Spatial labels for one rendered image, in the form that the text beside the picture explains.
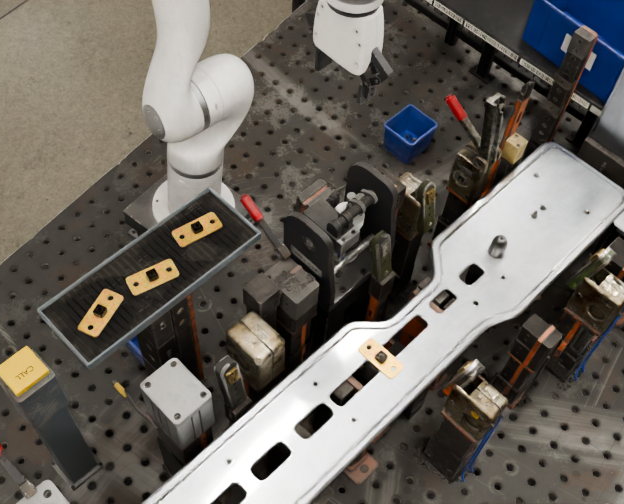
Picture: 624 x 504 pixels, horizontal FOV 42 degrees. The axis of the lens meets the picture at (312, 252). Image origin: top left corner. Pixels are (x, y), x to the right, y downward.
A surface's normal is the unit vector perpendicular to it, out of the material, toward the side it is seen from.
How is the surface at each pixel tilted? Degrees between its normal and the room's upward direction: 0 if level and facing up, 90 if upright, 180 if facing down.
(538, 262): 0
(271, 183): 0
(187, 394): 0
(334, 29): 90
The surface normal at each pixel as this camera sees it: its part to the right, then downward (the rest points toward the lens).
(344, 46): -0.72, 0.56
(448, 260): 0.05, -0.55
